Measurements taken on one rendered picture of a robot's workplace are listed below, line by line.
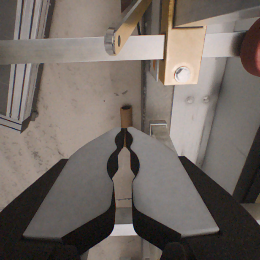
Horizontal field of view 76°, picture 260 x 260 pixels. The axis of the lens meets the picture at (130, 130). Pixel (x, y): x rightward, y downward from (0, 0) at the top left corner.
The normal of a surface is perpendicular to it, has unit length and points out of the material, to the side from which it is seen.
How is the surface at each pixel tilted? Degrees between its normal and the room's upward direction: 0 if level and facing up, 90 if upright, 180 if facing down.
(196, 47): 0
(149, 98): 0
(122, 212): 90
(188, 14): 90
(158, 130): 90
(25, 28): 0
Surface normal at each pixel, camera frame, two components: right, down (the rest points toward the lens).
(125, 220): -0.03, -0.88
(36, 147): 0.01, 0.48
